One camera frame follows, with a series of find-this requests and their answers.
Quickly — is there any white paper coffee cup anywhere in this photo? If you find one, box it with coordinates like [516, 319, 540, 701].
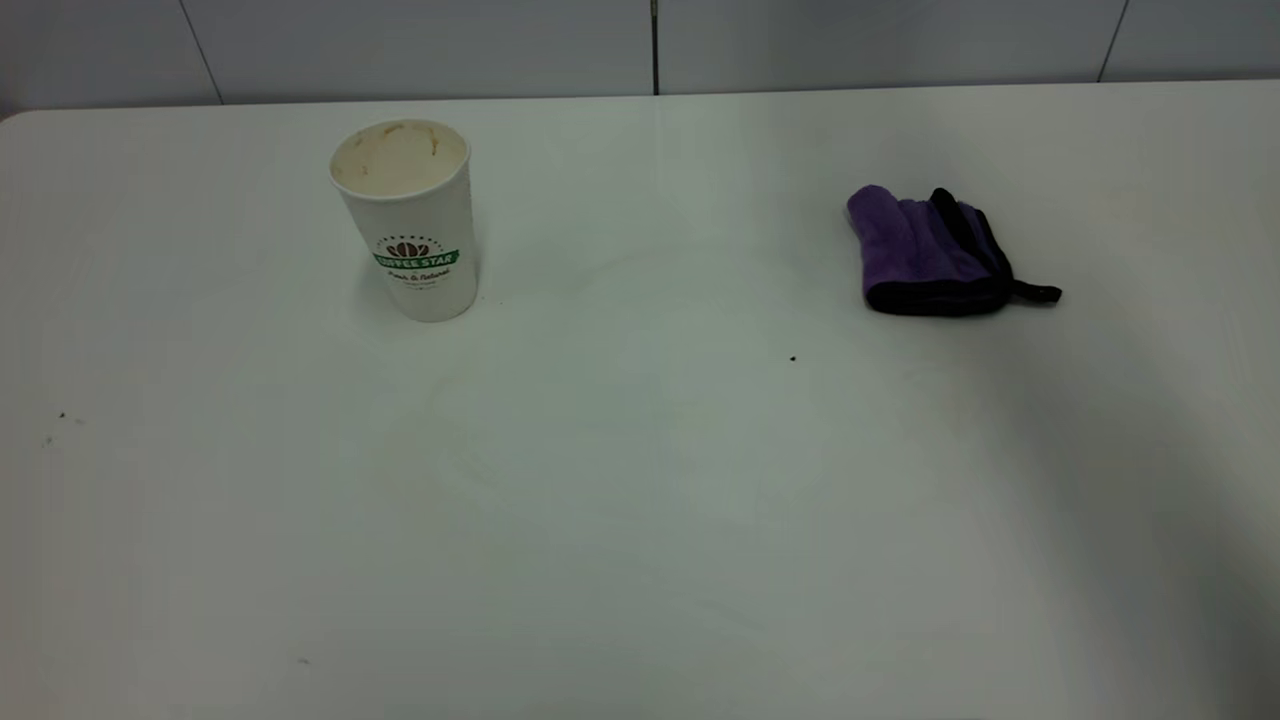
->
[329, 119, 479, 323]

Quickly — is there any purple cloth with black trim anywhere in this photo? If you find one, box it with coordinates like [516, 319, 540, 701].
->
[846, 185, 1063, 318]

